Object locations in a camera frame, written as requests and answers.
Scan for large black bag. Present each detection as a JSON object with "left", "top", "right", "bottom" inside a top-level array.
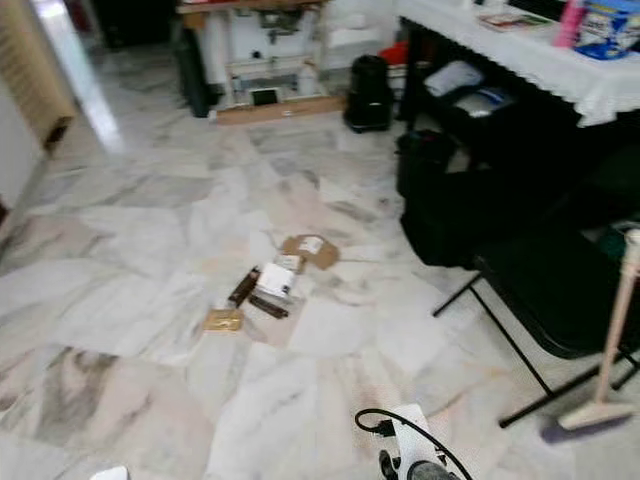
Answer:
[{"left": 395, "top": 130, "right": 541, "bottom": 269}]

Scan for small cardboard box white label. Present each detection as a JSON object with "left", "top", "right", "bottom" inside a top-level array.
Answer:
[{"left": 275, "top": 254, "right": 306, "bottom": 275}]

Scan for beige broom purple bristles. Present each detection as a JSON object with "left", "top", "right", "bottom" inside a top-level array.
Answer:
[{"left": 540, "top": 228, "right": 640, "bottom": 444}]

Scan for red plastic box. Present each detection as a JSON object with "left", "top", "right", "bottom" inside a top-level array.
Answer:
[{"left": 380, "top": 40, "right": 408, "bottom": 69}]

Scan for dark brown thin bar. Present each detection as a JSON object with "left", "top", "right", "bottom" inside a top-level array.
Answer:
[{"left": 248, "top": 295, "right": 290, "bottom": 320}]

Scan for pink bottle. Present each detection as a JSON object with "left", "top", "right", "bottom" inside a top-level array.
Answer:
[{"left": 555, "top": 0, "right": 586, "bottom": 49}]

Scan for dark brown long box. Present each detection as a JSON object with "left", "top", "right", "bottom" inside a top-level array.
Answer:
[{"left": 227, "top": 267, "right": 261, "bottom": 309}]

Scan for table with white lace cloth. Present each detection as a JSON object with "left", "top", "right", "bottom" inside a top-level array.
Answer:
[{"left": 396, "top": 0, "right": 640, "bottom": 129}]

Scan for flat colourful book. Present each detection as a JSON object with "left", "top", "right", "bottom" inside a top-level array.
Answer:
[{"left": 478, "top": 8, "right": 551, "bottom": 33}]

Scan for white bundle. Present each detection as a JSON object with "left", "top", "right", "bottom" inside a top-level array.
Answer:
[{"left": 422, "top": 60, "right": 486, "bottom": 97}]

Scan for small tan box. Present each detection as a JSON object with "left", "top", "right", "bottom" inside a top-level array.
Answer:
[{"left": 203, "top": 308, "right": 244, "bottom": 333}]

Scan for blue white container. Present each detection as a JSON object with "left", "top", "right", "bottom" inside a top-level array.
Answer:
[{"left": 573, "top": 0, "right": 640, "bottom": 61}]

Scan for black upright bag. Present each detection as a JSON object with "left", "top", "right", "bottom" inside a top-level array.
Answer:
[{"left": 172, "top": 20, "right": 211, "bottom": 119}]

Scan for black folding chair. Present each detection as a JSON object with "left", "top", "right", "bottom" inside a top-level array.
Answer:
[{"left": 432, "top": 225, "right": 640, "bottom": 429}]

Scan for black bin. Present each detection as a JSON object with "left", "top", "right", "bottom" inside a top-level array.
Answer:
[{"left": 343, "top": 54, "right": 396, "bottom": 134}]

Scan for flat brown cardboard with label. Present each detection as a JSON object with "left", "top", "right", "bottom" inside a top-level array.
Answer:
[{"left": 280, "top": 233, "right": 341, "bottom": 271}]

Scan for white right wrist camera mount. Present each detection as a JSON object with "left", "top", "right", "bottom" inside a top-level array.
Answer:
[{"left": 378, "top": 403, "right": 453, "bottom": 473}]

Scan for grey blue bag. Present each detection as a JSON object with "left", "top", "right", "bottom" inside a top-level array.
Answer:
[{"left": 453, "top": 88, "right": 516, "bottom": 119}]

